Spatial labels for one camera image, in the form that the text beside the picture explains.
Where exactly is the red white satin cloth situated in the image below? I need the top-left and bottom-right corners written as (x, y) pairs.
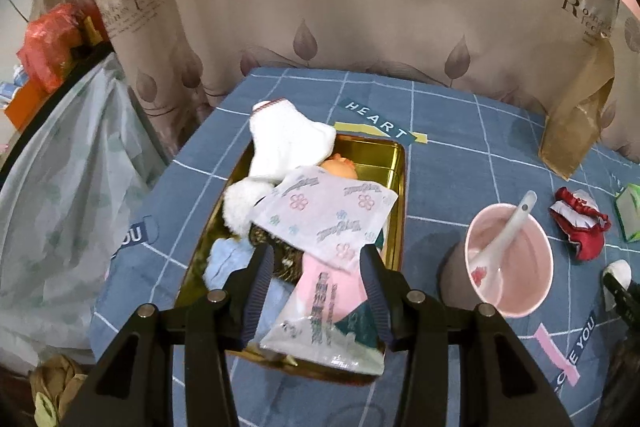
top-left (549, 186), bottom-right (612, 262)

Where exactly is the pink white wipes packet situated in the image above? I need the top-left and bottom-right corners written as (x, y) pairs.
top-left (259, 254), bottom-right (384, 376)

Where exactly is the green tissue paper pack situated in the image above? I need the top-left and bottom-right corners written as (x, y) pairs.
top-left (615, 183), bottom-right (640, 243)

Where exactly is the pink ceramic mug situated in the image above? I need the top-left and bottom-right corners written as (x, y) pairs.
top-left (438, 204), bottom-right (553, 319)

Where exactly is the white ceramic spoon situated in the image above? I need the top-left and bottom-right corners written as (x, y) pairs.
top-left (468, 191), bottom-right (537, 305)

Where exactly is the brown olive clothes pile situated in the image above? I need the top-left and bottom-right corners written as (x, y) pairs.
top-left (29, 355), bottom-right (87, 427)

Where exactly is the light blue cloth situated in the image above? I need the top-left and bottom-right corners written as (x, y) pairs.
top-left (203, 237), bottom-right (293, 343)

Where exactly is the gold red metal tin box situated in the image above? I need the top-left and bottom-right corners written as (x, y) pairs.
top-left (175, 133), bottom-right (407, 386)

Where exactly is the brown kraft snack bag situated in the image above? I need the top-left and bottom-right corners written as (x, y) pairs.
top-left (538, 38), bottom-right (615, 180)

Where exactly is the white fluffy cloth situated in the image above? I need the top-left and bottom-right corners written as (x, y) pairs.
top-left (222, 178), bottom-right (273, 237)

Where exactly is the translucent green dotted plastic cover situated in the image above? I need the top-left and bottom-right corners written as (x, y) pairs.
top-left (1, 54), bottom-right (167, 374)

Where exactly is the white floral tissue pack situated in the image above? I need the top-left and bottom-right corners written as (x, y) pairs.
top-left (250, 166), bottom-right (398, 272)

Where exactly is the blue grid tablecloth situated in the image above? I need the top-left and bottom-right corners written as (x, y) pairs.
top-left (89, 68), bottom-right (639, 426)

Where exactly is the orange plush toy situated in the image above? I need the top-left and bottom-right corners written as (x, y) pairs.
top-left (320, 153), bottom-right (358, 180)

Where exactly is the white sock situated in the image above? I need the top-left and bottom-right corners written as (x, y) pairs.
top-left (248, 98), bottom-right (336, 182)

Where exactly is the orange box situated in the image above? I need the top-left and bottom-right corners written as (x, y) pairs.
top-left (4, 79), bottom-right (49, 132)

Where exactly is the red plastic bag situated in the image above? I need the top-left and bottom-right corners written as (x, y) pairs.
top-left (17, 3), bottom-right (108, 94)

